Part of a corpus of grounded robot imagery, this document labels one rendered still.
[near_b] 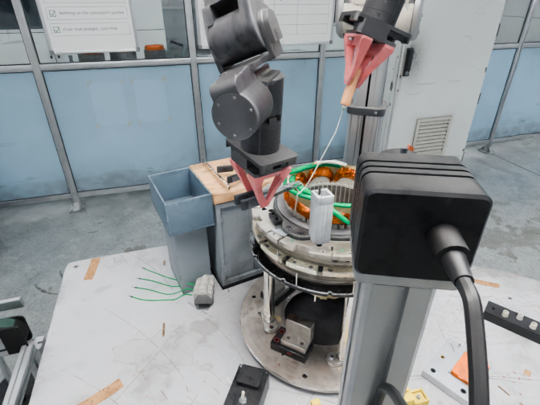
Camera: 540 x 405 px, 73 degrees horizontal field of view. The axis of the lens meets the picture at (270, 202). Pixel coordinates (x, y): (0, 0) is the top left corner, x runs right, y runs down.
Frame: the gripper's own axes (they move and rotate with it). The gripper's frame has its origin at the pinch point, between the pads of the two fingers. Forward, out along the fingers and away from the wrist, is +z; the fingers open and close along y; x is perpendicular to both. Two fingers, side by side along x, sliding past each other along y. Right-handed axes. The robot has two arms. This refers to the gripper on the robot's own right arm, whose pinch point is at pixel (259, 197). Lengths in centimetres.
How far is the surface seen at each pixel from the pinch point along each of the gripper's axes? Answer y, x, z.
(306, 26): -185, 164, 13
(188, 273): -23.7, -4.9, 35.3
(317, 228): 7.7, 6.2, 3.8
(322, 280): 10.4, 6.7, 13.6
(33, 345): -37, -42, 51
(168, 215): -23.6, -7.8, 15.7
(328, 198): 7.7, 7.8, -1.5
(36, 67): -241, -11, 36
